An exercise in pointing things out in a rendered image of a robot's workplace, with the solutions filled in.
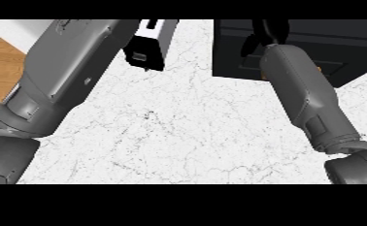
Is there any black and white appliance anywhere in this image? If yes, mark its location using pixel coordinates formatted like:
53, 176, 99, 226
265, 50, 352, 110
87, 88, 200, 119
121, 18, 180, 73

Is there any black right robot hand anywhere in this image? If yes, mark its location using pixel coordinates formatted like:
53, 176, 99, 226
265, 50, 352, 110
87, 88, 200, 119
240, 18, 291, 58

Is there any dark grey drawer cabinet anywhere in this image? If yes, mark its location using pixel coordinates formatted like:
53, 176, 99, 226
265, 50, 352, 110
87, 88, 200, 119
211, 18, 367, 89

